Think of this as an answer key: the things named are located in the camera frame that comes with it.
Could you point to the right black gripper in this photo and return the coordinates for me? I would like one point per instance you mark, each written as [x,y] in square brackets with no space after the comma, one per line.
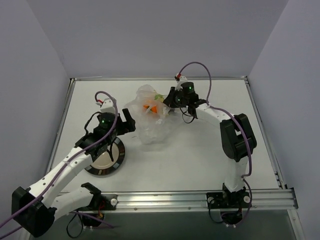
[170,97]

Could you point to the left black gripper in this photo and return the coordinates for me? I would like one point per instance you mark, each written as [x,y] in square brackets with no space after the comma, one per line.
[123,124]

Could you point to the orange fake fruit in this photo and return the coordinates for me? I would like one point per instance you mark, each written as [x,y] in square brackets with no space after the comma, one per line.
[151,106]

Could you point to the clear printed plastic bag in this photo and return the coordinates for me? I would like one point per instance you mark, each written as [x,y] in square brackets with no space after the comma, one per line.
[152,128]

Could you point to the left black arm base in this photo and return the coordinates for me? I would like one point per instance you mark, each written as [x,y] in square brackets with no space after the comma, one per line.
[91,221]

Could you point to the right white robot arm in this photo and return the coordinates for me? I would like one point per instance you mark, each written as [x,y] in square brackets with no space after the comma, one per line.
[237,137]

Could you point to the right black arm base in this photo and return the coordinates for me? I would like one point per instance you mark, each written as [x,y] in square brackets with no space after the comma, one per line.
[233,207]

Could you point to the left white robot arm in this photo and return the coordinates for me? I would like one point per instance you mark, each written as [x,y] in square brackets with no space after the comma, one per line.
[38,206]

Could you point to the black rimmed beige plate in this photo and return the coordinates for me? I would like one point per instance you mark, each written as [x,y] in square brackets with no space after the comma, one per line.
[109,161]

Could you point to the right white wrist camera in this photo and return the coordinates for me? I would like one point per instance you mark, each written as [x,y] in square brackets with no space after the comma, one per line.
[180,79]

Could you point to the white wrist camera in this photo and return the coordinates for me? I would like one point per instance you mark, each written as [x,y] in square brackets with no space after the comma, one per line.
[106,106]
[180,79]

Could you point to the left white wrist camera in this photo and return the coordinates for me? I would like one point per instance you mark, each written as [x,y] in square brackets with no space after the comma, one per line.
[106,106]

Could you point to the aluminium table frame rail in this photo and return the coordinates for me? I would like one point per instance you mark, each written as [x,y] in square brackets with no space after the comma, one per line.
[176,175]

